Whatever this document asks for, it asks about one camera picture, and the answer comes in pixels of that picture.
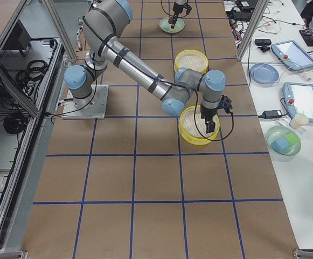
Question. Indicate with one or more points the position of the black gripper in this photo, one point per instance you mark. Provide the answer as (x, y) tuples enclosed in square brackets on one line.
[(176, 6), (207, 114)]

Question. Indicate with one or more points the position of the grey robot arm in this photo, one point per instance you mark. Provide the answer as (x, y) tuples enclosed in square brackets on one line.
[(102, 27), (178, 7)]

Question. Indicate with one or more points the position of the yellow bamboo steamer basket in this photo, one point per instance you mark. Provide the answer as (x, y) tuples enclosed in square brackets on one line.
[(191, 59)]

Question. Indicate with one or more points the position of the light green plate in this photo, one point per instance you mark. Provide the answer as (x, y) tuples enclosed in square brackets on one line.
[(167, 27)]

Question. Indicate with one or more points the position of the black power adapter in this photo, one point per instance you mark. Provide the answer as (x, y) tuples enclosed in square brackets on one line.
[(271, 114)]

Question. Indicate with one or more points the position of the blue plate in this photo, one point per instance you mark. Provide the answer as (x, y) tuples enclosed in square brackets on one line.
[(264, 74)]

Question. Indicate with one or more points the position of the green bowl with sponges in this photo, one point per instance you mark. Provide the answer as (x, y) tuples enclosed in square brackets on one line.
[(283, 142)]

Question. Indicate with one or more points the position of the cream paper cup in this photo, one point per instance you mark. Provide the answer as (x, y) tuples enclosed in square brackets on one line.
[(298, 121)]

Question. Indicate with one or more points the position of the black webcam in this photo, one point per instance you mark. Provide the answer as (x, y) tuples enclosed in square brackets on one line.
[(263, 44)]

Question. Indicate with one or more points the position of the lower blue teach pendant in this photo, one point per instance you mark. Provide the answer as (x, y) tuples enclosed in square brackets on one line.
[(298, 99)]

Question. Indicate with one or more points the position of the blue teach pendant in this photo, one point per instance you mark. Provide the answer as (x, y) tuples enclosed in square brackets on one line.
[(298, 99), (292, 55)]

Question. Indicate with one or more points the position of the upper blue teach pendant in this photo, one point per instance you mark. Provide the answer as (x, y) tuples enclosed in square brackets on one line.
[(292, 55)]

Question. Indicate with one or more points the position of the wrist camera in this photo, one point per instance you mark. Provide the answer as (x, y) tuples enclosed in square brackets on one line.
[(226, 104)]

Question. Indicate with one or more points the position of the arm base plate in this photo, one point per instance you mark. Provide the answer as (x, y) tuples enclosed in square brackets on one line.
[(92, 107)]

